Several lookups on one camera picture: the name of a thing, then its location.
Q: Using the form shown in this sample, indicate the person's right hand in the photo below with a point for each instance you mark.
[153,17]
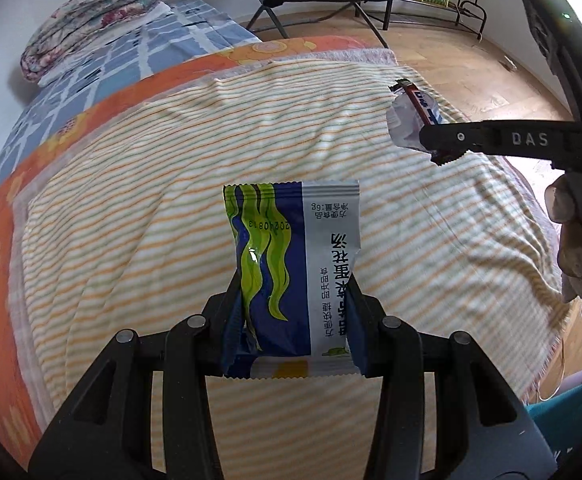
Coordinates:
[576,240]

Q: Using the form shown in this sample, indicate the folded floral quilt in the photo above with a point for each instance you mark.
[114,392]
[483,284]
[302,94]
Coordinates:
[91,5]

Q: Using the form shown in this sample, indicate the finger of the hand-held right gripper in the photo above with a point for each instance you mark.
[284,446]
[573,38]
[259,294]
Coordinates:
[496,138]

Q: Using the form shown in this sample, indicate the teal cloth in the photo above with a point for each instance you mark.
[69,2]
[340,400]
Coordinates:
[571,415]

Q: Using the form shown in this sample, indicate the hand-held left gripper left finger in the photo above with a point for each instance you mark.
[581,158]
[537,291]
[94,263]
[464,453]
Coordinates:
[232,330]

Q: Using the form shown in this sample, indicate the black metal rack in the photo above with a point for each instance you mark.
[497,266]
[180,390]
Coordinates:
[471,10]

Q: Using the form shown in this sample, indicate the blue patterned bedsheet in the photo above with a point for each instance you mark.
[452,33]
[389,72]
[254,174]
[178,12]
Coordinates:
[121,55]

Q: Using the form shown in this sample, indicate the orange floral blanket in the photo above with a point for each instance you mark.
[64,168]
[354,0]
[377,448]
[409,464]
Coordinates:
[1,285]

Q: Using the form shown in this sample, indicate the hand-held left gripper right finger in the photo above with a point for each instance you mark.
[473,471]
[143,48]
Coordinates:
[360,342]

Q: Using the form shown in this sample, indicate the striped yellow towel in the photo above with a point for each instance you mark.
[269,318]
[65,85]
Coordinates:
[146,185]

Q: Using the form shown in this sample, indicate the blue green snack packet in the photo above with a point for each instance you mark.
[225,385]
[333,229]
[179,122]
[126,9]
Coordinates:
[281,260]

